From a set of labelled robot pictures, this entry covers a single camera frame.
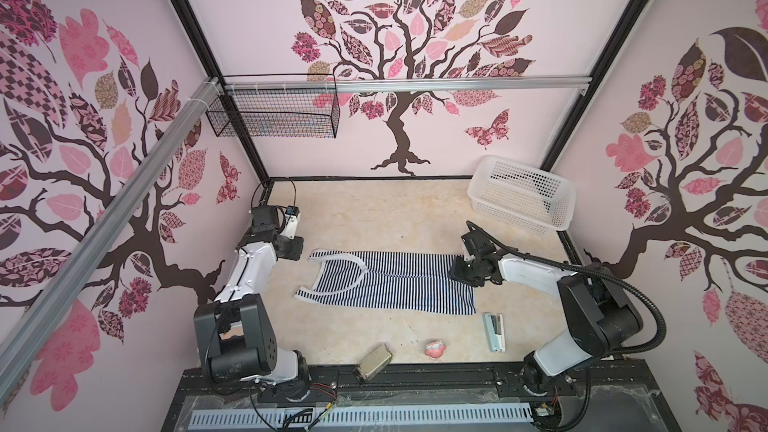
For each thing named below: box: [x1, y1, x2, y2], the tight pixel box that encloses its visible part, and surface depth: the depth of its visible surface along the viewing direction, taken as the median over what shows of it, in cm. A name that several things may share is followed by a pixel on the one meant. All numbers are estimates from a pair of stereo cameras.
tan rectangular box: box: [356, 344, 393, 381], surface depth 76 cm
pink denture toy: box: [424, 340, 447, 359], surface depth 77 cm
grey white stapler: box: [484, 312, 506, 353], surface depth 82 cm
